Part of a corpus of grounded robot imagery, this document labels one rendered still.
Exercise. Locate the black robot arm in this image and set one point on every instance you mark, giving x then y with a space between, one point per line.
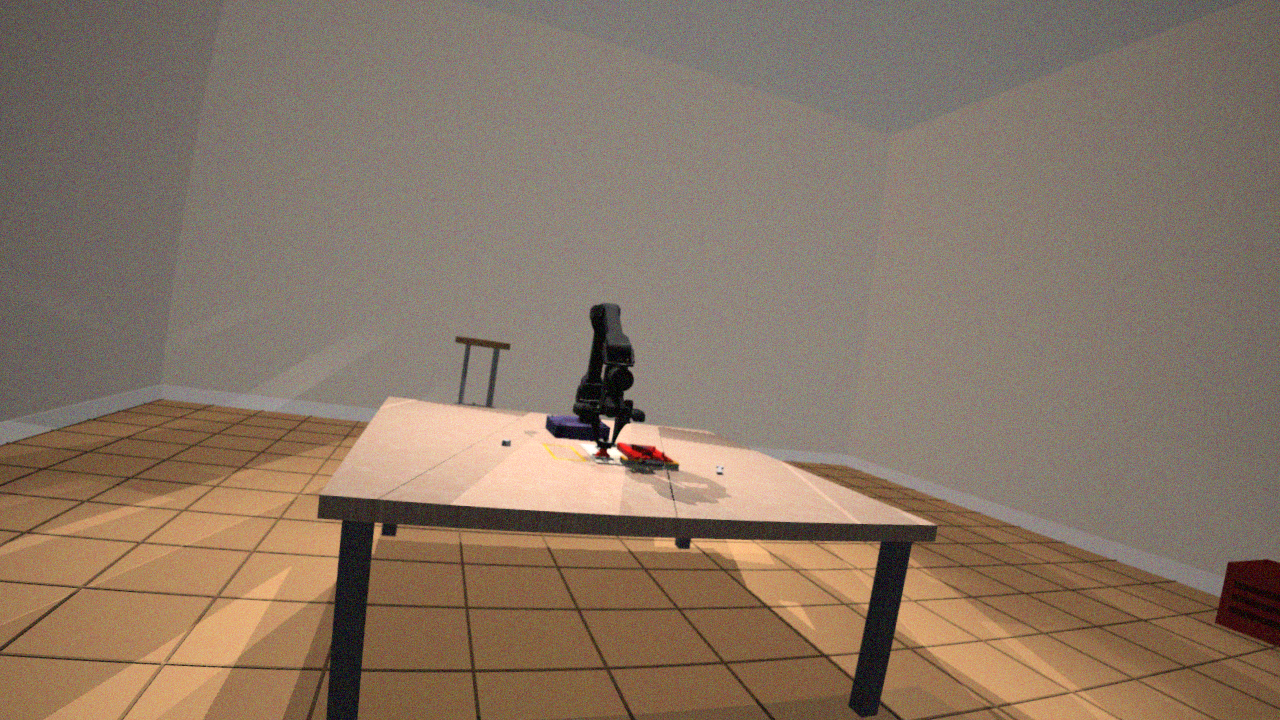
609 343

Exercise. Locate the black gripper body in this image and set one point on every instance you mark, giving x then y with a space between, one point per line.
584 409

